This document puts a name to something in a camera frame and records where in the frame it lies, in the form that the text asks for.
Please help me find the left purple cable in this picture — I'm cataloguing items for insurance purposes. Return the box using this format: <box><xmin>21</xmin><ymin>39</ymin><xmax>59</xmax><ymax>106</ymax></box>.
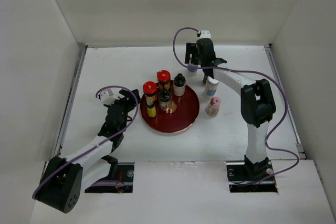
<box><xmin>31</xmin><ymin>85</ymin><xmax>140</xmax><ymax>201</ymax></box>

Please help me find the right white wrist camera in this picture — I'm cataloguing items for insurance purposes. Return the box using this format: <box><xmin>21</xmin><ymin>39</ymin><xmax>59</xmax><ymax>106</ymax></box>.
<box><xmin>197</xmin><ymin>30</ymin><xmax>211</xmax><ymax>39</ymax></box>

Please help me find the silver lid spice jar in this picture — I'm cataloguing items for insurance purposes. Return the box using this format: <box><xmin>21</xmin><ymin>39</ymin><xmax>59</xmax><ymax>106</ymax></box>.
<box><xmin>204</xmin><ymin>77</ymin><xmax>219</xmax><ymax>97</ymax></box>

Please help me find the purple cable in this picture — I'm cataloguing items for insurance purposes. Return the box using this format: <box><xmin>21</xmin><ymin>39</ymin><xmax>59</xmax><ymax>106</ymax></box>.
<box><xmin>172</xmin><ymin>26</ymin><xmax>300</xmax><ymax>185</ymax></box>
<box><xmin>31</xmin><ymin>85</ymin><xmax>140</xmax><ymax>201</ymax></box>

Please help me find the red lid sauce jar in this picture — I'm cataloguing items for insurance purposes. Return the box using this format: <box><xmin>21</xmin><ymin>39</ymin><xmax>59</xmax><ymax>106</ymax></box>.
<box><xmin>156</xmin><ymin>70</ymin><xmax>171</xmax><ymax>90</ymax></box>
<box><xmin>142</xmin><ymin>81</ymin><xmax>158</xmax><ymax>102</ymax></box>

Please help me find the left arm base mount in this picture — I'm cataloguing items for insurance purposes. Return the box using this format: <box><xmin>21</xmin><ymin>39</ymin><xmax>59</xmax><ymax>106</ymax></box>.
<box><xmin>84</xmin><ymin>156</ymin><xmax>135</xmax><ymax>194</ymax></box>

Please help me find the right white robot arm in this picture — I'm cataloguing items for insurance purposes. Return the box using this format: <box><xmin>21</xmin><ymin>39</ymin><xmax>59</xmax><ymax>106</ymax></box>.
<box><xmin>184</xmin><ymin>38</ymin><xmax>276</xmax><ymax>182</ymax></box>

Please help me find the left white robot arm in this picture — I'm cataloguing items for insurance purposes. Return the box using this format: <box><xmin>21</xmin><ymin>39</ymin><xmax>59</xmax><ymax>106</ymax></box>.
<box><xmin>32</xmin><ymin>86</ymin><xmax>140</xmax><ymax>213</ymax></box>

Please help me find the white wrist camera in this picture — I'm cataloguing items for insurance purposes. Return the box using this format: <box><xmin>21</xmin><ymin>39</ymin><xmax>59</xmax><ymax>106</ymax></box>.
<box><xmin>98</xmin><ymin>89</ymin><xmax>119</xmax><ymax>105</ymax></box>
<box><xmin>197</xmin><ymin>30</ymin><xmax>211</xmax><ymax>39</ymax></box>

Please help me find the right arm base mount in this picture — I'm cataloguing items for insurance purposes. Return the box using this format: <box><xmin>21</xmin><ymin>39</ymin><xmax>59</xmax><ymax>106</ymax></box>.
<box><xmin>226</xmin><ymin>159</ymin><xmax>278</xmax><ymax>193</ymax></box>

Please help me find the pink lid spice jar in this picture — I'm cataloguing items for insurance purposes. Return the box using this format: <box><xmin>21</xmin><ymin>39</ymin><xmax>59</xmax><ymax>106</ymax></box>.
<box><xmin>205</xmin><ymin>97</ymin><xmax>221</xmax><ymax>116</ymax></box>

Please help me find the black cap pepper jar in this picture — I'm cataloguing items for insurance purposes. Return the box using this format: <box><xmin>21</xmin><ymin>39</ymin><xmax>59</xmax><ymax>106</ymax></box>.
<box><xmin>202</xmin><ymin>74</ymin><xmax>208</xmax><ymax>85</ymax></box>

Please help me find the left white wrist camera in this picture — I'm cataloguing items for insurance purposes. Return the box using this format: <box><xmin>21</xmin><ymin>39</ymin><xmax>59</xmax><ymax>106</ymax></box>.
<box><xmin>98</xmin><ymin>89</ymin><xmax>119</xmax><ymax>105</ymax></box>

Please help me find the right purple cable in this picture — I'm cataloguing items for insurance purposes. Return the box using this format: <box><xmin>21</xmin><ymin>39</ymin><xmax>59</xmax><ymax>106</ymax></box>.
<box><xmin>172</xmin><ymin>26</ymin><xmax>300</xmax><ymax>185</ymax></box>

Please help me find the black cap brown spice bottle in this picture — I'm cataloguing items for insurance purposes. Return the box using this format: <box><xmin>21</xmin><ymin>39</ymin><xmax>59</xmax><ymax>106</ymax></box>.
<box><xmin>159</xmin><ymin>89</ymin><xmax>172</xmax><ymax>111</ymax></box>

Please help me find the yellow label small bottle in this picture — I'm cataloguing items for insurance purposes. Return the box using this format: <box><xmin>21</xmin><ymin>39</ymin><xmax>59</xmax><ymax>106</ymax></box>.
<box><xmin>146</xmin><ymin>97</ymin><xmax>156</xmax><ymax>118</ymax></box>

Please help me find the blue label silver lid jar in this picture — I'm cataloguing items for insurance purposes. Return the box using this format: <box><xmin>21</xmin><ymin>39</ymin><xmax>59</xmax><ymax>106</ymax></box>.
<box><xmin>187</xmin><ymin>63</ymin><xmax>198</xmax><ymax>77</ymax></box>

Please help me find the black cap white salt bottle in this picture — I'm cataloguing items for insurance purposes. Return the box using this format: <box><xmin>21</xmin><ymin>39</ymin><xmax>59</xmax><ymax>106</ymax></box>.
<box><xmin>173</xmin><ymin>73</ymin><xmax>186</xmax><ymax>97</ymax></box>

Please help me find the round red lacquer tray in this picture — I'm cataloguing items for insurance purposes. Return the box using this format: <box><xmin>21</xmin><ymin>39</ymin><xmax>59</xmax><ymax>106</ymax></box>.
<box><xmin>140</xmin><ymin>85</ymin><xmax>200</xmax><ymax>133</ymax></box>

